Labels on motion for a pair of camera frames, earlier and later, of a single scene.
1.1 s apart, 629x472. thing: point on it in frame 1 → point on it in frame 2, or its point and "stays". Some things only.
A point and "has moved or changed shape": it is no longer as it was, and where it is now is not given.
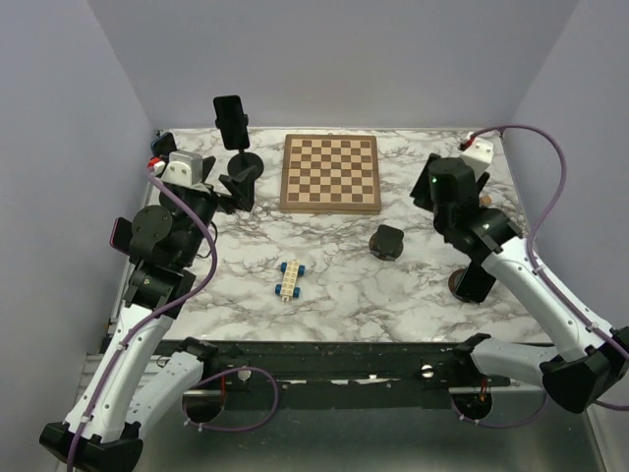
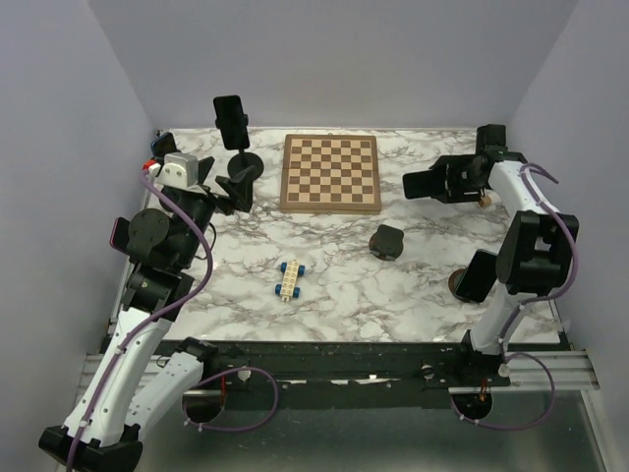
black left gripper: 242,188 stays
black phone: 476,283 stays
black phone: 421,192 has moved or changed shape
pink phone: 122,235 stays
